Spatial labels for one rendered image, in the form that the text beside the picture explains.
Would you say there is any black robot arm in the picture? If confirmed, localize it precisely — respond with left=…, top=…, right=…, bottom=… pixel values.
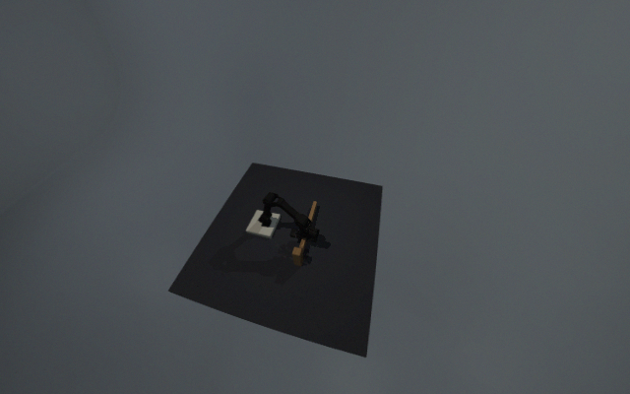
left=257, top=192, right=319, bottom=238

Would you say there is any brown wooden post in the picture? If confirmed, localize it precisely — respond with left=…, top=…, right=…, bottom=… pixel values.
left=292, top=247, right=303, bottom=266

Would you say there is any wooden side rail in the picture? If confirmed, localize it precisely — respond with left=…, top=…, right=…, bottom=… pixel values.
left=299, top=201, right=317, bottom=253

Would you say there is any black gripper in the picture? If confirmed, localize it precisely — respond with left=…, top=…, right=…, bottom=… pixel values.
left=290, top=229, right=318, bottom=242

